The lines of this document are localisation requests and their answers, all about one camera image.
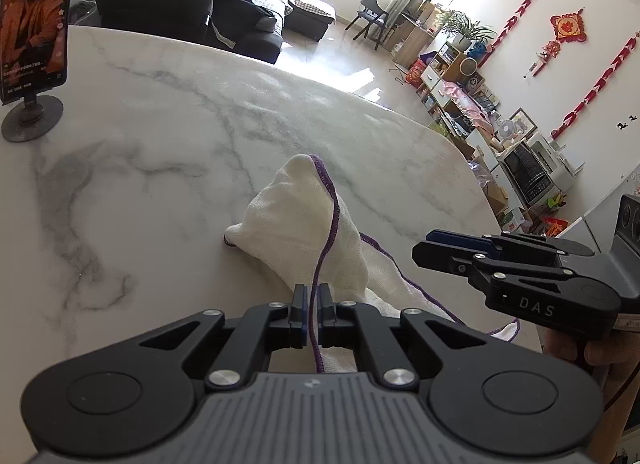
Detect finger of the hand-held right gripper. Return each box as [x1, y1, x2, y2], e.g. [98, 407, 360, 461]
[412, 230, 561, 278]
[470, 254, 582, 326]

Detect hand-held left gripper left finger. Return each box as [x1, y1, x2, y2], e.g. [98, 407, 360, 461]
[140, 284, 308, 390]

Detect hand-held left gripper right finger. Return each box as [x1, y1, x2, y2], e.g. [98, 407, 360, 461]
[319, 284, 489, 390]

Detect white towel with purple edge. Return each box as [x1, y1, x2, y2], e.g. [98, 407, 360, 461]
[223, 153, 522, 375]

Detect person's right forearm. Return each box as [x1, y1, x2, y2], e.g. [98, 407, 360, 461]
[594, 388, 640, 464]

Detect person's right hand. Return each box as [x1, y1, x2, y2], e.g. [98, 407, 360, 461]
[542, 328, 640, 391]

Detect cardboard box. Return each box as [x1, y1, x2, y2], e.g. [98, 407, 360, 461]
[480, 179, 527, 231]

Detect red box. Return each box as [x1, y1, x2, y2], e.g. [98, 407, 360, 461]
[542, 217, 571, 238]

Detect white countertop oven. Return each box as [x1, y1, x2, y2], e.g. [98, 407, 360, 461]
[501, 141, 557, 206]

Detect small white desk fan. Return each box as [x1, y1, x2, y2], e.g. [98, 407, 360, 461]
[492, 119, 517, 146]

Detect white kitchen appliance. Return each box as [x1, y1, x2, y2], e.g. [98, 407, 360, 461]
[525, 131, 584, 191]

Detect pink cloth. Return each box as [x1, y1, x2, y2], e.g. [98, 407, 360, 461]
[442, 81, 494, 128]

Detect white shelf cabinet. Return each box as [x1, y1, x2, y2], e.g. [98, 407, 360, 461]
[405, 42, 487, 116]

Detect red bag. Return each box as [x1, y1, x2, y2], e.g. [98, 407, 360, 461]
[404, 62, 429, 88]

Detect wooden desk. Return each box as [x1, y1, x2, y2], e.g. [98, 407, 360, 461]
[387, 12, 442, 68]

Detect small red hanging ornament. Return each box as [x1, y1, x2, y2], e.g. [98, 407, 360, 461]
[523, 39, 564, 78]

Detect green potted plant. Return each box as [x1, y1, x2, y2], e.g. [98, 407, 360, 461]
[440, 9, 497, 53]

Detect dark chair with wooden legs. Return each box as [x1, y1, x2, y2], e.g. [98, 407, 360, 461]
[345, 0, 392, 51]

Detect grey sofa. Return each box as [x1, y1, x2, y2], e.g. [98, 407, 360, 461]
[135, 0, 337, 65]

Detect round grey phone stand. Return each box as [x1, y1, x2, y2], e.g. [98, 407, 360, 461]
[1, 89, 65, 144]

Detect black smartphone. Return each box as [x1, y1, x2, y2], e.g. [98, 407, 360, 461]
[0, 0, 82, 106]

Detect small photo frame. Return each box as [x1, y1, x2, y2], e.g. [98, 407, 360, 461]
[507, 108, 534, 138]

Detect red hanging wall garland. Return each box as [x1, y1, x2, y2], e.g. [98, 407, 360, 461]
[491, 0, 549, 53]
[551, 32, 640, 140]

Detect red knot wall decoration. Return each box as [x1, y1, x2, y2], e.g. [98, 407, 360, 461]
[550, 8, 587, 44]

